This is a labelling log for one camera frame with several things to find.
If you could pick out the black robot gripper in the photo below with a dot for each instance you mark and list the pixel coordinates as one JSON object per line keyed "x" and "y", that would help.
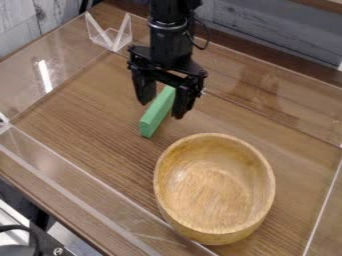
{"x": 165, "y": 62}

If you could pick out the green rectangular block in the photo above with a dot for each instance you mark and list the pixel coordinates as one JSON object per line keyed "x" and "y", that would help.
{"x": 157, "y": 112}

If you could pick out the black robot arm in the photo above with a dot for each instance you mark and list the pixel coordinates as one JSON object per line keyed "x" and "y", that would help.
{"x": 173, "y": 11}

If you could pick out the brown wooden bowl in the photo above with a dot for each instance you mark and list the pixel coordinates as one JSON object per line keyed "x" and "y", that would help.
{"x": 214, "y": 186}

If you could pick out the black metal table bracket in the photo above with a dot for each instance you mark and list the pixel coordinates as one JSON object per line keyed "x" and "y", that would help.
{"x": 50, "y": 247}

